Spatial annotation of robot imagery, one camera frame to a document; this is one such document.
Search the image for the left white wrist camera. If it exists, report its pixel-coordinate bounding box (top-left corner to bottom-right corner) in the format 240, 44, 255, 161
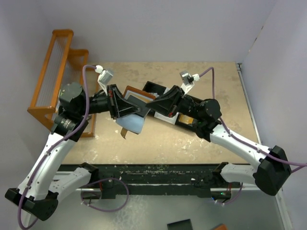
95, 65, 114, 94

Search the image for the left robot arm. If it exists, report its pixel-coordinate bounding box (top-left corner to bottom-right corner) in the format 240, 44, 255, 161
5, 82, 141, 221

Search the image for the orange object at bottom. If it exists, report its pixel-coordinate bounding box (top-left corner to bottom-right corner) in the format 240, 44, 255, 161
211, 224, 227, 230

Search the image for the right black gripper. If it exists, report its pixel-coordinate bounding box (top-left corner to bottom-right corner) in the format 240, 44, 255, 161
145, 85, 202, 121

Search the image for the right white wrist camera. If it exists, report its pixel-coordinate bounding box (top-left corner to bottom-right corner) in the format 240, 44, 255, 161
179, 70, 200, 94

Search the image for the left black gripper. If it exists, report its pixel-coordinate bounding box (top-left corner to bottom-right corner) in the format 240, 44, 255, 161
78, 84, 142, 119

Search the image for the black card in holder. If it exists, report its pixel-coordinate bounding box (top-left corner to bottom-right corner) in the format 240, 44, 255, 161
128, 95, 150, 117

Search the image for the brown leather card holder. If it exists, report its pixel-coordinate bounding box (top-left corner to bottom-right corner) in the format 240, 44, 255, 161
116, 86, 156, 139

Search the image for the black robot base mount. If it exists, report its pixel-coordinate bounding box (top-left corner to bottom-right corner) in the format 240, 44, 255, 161
57, 164, 240, 199

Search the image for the black box at bottom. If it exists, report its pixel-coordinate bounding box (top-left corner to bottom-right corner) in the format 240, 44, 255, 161
167, 219, 193, 230

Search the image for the orange wooden tiered rack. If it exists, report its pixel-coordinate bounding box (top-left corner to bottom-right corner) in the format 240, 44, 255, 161
27, 29, 89, 130

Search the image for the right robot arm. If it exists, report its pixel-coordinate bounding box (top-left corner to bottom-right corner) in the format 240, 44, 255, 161
146, 86, 292, 196

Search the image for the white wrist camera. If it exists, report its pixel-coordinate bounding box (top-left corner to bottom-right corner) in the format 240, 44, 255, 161
95, 65, 114, 94
179, 70, 200, 94

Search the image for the gold card in tray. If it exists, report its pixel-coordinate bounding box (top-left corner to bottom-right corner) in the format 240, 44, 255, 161
179, 114, 194, 125

